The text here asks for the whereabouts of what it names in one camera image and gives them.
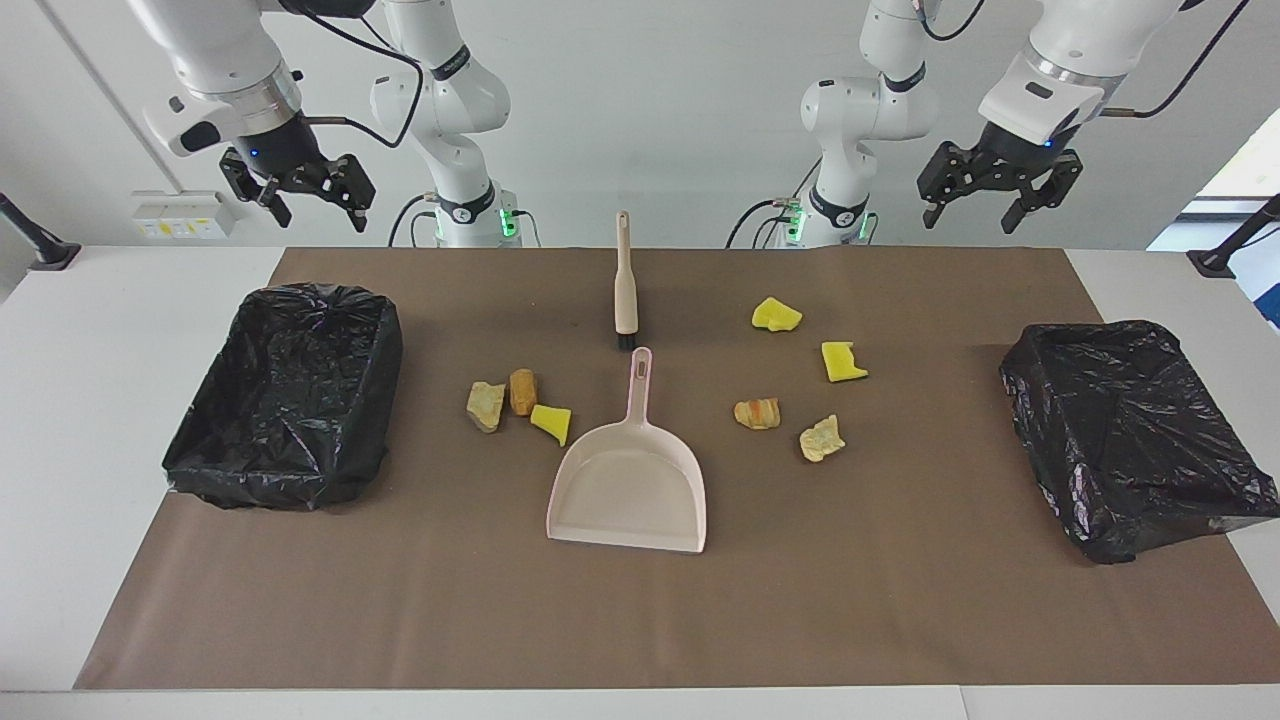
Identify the grey-yellow sponge chunk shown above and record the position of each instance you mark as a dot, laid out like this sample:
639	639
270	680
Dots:
486	406

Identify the pink plastic dustpan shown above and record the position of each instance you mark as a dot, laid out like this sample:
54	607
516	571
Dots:
625	490

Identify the beige brush black bristles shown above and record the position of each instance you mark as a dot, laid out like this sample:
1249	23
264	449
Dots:
626	290

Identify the bin with black bag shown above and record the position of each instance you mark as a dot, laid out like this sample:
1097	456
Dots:
290	400
1130	450

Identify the yellow sponge wedge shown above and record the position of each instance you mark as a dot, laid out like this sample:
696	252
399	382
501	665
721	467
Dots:
553	422

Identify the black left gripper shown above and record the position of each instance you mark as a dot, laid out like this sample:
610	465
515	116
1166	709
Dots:
1020	160

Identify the orange striped croissant piece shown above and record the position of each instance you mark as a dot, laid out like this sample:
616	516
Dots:
757	414

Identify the grey wall conduit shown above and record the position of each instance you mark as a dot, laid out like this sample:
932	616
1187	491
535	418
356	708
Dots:
100	82

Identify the brown bread chunk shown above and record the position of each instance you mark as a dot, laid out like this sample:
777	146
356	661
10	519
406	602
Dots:
523	392

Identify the pale yellow piece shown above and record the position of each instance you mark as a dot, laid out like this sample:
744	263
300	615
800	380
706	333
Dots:
821	440

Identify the bright window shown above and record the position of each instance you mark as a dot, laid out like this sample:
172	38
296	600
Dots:
1255	165

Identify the brown paper table mat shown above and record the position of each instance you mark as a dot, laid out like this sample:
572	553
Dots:
800	600

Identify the lumpy yellow sponge piece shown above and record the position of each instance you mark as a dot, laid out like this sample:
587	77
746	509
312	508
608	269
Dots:
775	315

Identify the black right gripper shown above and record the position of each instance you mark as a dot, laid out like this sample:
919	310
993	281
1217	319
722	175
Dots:
285	150

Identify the notched yellow sponge piece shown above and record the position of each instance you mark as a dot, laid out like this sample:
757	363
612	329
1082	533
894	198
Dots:
842	364

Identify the white wall socket box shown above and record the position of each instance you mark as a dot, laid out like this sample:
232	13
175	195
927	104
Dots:
185	215

